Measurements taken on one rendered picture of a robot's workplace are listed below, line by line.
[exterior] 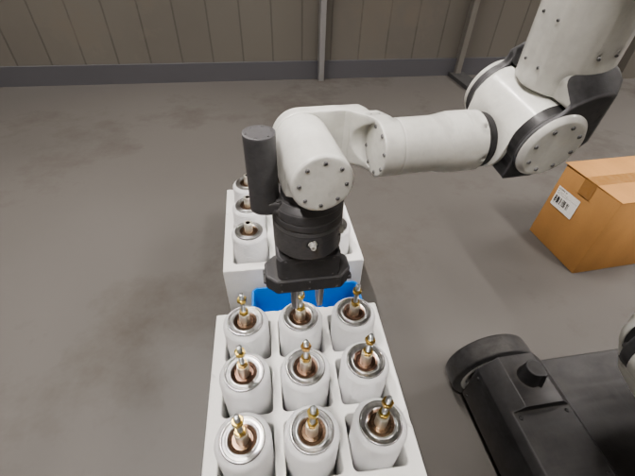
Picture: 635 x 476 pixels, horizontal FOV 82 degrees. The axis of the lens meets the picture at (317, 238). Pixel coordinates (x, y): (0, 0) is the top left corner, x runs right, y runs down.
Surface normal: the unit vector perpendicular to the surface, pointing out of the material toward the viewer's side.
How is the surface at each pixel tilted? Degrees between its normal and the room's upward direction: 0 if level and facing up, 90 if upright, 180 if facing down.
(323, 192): 90
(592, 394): 0
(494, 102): 64
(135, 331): 0
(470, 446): 0
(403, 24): 90
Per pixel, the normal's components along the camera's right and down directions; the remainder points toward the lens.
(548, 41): -0.97, 0.23
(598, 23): -0.30, 0.77
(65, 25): 0.16, 0.66
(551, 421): 0.03, -0.74
